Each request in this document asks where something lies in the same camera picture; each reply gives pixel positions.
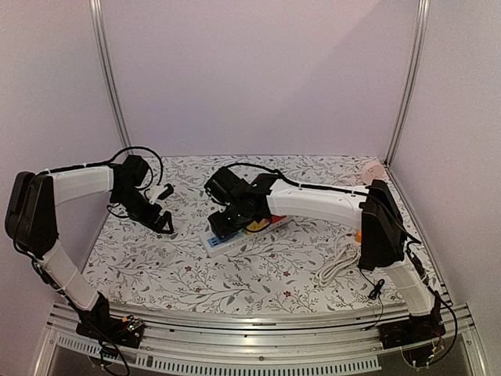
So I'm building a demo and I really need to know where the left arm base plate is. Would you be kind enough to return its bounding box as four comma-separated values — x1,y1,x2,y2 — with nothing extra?
76,315,145,349

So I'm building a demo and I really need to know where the right aluminium frame post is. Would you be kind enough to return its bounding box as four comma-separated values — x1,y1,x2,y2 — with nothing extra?
384,0,431,170

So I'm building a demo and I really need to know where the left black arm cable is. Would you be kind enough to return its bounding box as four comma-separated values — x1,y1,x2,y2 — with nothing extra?
107,145,165,220

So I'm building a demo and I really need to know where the floral table cloth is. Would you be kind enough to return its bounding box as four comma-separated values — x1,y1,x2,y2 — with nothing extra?
77,154,438,316

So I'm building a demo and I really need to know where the yellow cube socket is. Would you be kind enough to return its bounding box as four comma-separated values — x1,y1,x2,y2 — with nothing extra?
244,219,272,234

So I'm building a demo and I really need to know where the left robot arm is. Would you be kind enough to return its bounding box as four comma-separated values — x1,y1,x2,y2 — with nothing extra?
5,155,174,340

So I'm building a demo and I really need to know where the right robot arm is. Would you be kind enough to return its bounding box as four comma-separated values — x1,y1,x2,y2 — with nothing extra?
204,166,445,342

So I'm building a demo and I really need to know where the thin black adapter cable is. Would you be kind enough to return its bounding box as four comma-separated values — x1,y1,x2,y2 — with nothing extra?
358,268,388,332

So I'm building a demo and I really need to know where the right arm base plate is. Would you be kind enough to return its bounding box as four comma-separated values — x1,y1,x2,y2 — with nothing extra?
378,319,445,349

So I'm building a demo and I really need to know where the aluminium frame post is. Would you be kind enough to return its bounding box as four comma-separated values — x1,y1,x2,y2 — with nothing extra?
384,0,431,170
88,0,132,148

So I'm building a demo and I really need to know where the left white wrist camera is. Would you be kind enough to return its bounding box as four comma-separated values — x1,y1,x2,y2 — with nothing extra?
149,183,174,204

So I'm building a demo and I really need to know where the white multicolour power strip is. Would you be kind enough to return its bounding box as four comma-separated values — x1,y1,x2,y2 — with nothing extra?
200,216,293,258

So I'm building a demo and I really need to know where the pink round power socket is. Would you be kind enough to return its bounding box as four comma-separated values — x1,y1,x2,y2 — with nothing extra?
361,161,387,185

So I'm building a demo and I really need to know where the white cable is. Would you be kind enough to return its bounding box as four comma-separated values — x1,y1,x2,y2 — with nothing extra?
315,237,363,286

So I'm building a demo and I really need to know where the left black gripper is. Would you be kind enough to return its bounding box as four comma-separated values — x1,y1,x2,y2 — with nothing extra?
112,186,175,234

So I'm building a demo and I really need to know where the left aluminium frame post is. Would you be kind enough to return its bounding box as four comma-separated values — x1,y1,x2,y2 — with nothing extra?
88,0,132,148

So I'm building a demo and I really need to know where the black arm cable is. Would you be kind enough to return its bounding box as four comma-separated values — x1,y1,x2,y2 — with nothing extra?
225,162,459,353
107,145,165,220

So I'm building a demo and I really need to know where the red cube socket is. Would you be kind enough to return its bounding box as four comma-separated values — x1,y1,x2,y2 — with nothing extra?
271,215,287,224

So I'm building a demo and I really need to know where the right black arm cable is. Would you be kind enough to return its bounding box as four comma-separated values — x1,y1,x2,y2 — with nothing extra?
225,162,459,353

